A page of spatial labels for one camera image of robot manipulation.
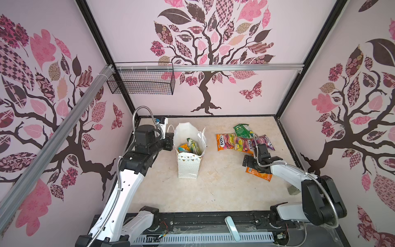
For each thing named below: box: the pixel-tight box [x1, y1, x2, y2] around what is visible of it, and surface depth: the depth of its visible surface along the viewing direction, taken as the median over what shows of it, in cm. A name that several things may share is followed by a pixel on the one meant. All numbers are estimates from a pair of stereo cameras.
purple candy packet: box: [251, 134, 276, 151], surface depth 102 cm
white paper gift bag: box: [172, 121, 208, 179], surface depth 81 cm
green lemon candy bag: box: [186, 137, 202, 156], surface depth 85 cm
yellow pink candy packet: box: [234, 136, 255, 155], surface depth 100 cm
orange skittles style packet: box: [216, 133, 230, 152], surface depth 103 cm
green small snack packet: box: [232, 123, 254, 139], surface depth 109 cm
